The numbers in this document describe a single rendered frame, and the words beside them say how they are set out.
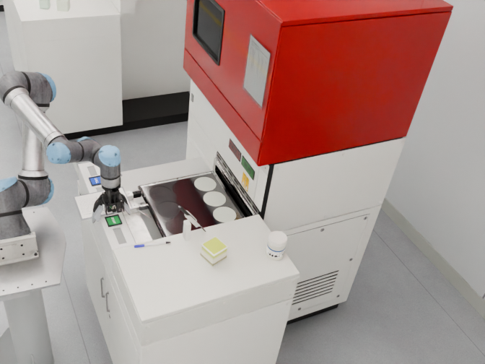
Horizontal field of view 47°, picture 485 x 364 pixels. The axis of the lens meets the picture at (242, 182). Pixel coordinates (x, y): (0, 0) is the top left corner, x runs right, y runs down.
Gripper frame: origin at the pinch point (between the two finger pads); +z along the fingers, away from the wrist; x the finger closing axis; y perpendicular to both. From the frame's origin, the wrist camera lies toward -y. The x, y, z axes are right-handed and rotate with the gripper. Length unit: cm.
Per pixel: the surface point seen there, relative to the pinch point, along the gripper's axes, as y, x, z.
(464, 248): 23, 206, 67
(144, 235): 7.9, 11.5, 6.5
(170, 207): -3.0, 26.6, 4.6
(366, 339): 41, 129, 95
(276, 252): 45, 51, -7
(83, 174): -28.5, -4.2, -1.5
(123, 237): 13.5, 0.9, -1.1
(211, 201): -1.2, 45.1, 4.6
